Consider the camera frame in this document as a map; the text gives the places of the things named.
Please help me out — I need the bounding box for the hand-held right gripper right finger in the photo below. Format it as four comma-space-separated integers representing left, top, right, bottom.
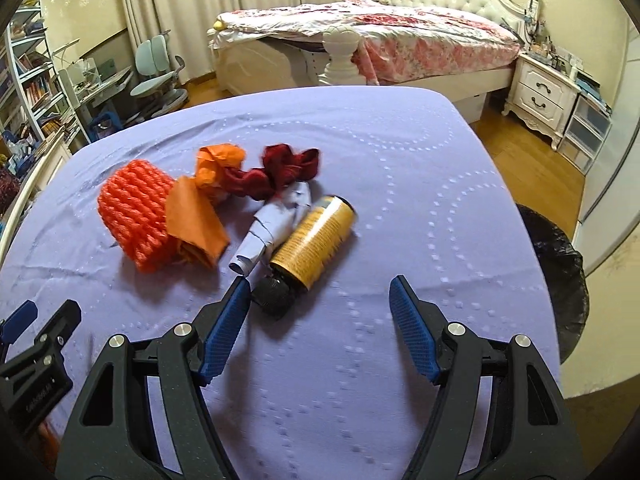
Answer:
389, 275, 586, 480

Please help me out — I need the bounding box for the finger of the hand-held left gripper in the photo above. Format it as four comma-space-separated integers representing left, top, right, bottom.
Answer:
0, 300, 39, 347
0, 300, 83, 378

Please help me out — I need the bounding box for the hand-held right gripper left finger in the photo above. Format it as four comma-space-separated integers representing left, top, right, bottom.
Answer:
55, 277, 251, 480

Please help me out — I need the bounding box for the orange paper sheet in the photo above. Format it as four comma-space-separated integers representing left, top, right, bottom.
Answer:
165, 177, 231, 267

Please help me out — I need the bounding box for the pale paper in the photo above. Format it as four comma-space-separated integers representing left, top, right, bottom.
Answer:
229, 180, 313, 277

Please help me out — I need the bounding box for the bottle with black cap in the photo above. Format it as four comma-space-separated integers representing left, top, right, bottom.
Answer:
250, 195, 359, 317

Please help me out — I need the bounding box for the orange foam fruit net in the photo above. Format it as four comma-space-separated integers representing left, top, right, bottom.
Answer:
97, 160, 181, 274

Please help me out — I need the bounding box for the trash bin with black bag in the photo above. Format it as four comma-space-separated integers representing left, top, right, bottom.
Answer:
515, 203, 591, 366

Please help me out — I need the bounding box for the dark red cloth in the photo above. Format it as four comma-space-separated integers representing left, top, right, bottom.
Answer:
222, 144, 321, 204

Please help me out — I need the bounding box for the white cabinet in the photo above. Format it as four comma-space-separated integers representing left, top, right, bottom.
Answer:
0, 135, 71, 261

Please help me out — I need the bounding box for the purple dotted tablecloth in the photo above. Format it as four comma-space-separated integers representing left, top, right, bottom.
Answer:
0, 85, 566, 480

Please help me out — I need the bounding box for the blue bag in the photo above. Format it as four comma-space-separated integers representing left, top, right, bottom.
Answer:
92, 112, 126, 137

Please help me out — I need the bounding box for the white storage box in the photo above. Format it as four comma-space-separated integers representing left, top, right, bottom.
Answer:
450, 92, 489, 124

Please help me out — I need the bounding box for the grey study desk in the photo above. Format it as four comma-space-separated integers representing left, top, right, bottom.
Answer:
57, 67, 136, 132

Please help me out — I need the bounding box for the white bookshelf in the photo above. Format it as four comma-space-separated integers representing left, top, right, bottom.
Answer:
0, 0, 76, 161

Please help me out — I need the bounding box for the patterned sliding door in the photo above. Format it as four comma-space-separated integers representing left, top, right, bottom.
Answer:
565, 10, 640, 401

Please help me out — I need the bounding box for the clear plastic drawer unit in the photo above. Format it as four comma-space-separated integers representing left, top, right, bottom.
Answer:
557, 95, 613, 173

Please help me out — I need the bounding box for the white nightstand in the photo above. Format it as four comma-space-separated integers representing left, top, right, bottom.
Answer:
502, 52, 581, 151

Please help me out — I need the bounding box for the light blue desk chair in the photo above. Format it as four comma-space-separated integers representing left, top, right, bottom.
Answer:
131, 34, 189, 104

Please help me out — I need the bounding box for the pink floral blanket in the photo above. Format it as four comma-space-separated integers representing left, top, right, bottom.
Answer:
210, 0, 523, 86

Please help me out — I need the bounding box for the stack of books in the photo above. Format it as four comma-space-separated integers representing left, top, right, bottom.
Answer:
575, 67, 614, 111

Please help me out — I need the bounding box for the cluster of small bottles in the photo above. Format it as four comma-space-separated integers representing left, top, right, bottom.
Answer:
530, 35, 583, 69

